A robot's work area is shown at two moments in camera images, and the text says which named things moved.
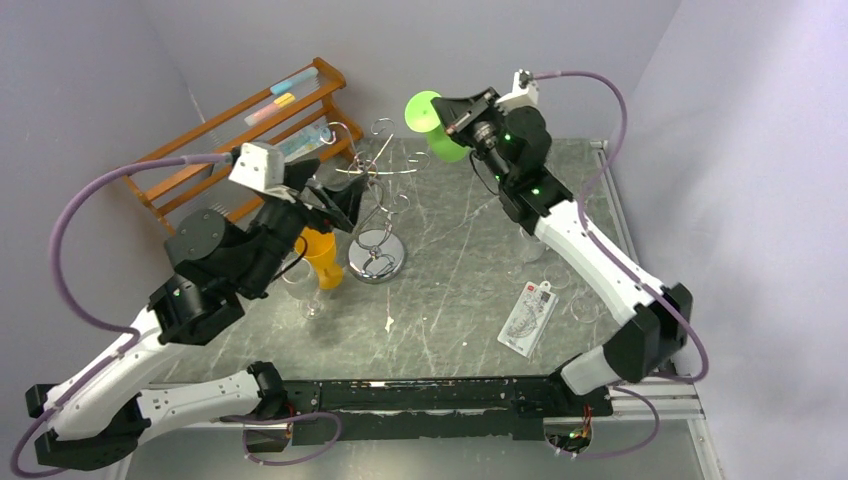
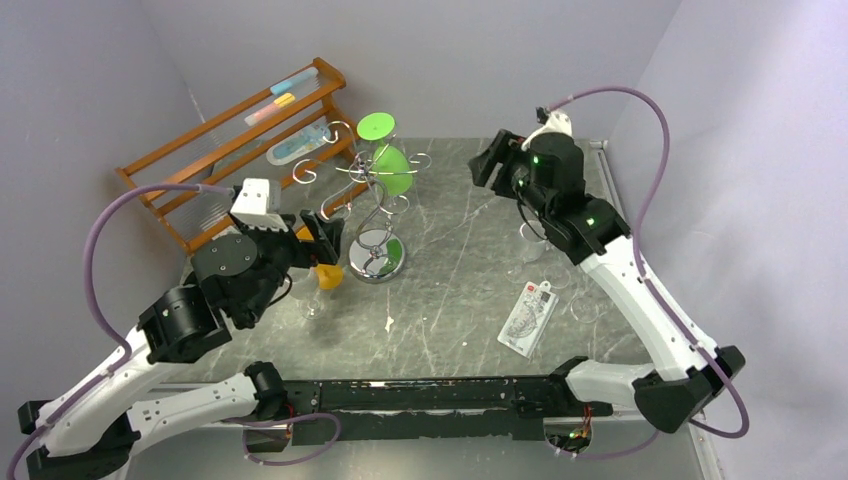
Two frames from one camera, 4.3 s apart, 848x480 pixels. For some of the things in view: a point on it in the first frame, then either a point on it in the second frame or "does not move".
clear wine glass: (532, 249) does not move
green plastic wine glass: (422, 116) -> (391, 171)
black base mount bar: (430, 409) does not move
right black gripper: (460, 114) -> (503, 168)
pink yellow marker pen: (261, 112) does not move
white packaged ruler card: (530, 319) does not move
